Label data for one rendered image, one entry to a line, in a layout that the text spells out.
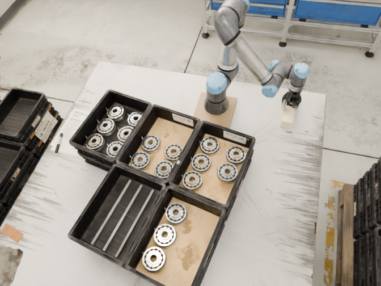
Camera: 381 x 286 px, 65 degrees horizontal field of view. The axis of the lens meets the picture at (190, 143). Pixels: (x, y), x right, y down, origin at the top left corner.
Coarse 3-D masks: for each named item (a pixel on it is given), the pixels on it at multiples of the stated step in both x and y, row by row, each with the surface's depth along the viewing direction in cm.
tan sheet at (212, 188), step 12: (228, 144) 161; (216, 156) 158; (216, 168) 154; (240, 168) 153; (192, 180) 152; (204, 180) 151; (216, 180) 150; (204, 192) 148; (216, 192) 147; (228, 192) 147
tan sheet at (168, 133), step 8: (160, 120) 173; (152, 128) 170; (160, 128) 170; (168, 128) 169; (176, 128) 169; (184, 128) 168; (160, 136) 167; (168, 136) 167; (176, 136) 166; (184, 136) 166; (168, 144) 164; (184, 144) 163; (160, 152) 162; (152, 160) 160; (160, 160) 159; (152, 168) 157
